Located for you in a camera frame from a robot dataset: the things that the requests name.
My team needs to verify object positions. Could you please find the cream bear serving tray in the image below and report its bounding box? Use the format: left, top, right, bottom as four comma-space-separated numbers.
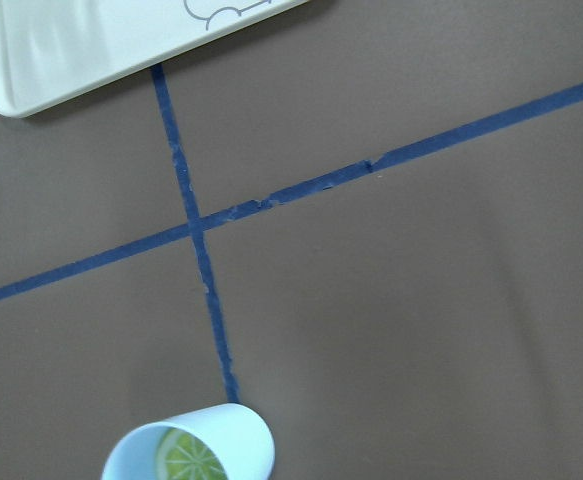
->
0, 1, 323, 119

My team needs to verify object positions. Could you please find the yellow lemon half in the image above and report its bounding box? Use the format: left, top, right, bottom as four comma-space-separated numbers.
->
155, 428, 228, 480

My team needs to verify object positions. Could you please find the light blue plastic cup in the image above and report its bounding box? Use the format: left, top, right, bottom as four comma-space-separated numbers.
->
101, 403, 275, 479

